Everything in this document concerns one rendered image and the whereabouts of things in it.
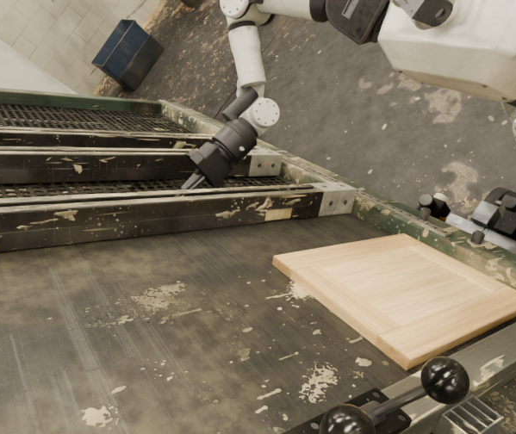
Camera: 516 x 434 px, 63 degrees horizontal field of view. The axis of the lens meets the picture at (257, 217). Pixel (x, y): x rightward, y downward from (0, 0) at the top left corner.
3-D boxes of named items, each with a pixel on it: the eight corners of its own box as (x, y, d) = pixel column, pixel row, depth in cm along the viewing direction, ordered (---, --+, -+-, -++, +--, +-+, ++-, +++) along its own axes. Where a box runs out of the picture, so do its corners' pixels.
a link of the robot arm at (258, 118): (244, 154, 108) (274, 123, 110) (255, 150, 98) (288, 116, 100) (213, 120, 106) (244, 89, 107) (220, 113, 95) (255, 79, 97)
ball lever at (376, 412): (385, 430, 44) (488, 387, 35) (360, 445, 41) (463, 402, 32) (365, 394, 45) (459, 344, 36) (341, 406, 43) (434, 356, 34)
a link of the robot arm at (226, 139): (207, 183, 109) (239, 151, 110) (226, 197, 102) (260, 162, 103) (178, 150, 100) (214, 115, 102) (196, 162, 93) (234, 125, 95)
